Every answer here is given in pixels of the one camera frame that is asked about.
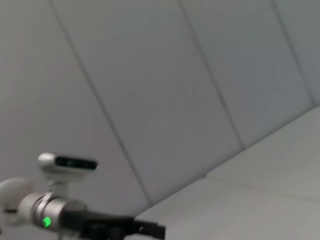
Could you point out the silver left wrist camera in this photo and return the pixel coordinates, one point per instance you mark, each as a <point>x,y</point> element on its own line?
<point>67,163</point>

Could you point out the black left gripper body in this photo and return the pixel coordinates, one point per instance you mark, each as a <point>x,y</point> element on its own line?
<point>95,220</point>

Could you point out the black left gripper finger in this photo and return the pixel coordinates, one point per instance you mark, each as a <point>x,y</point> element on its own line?
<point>150,228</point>

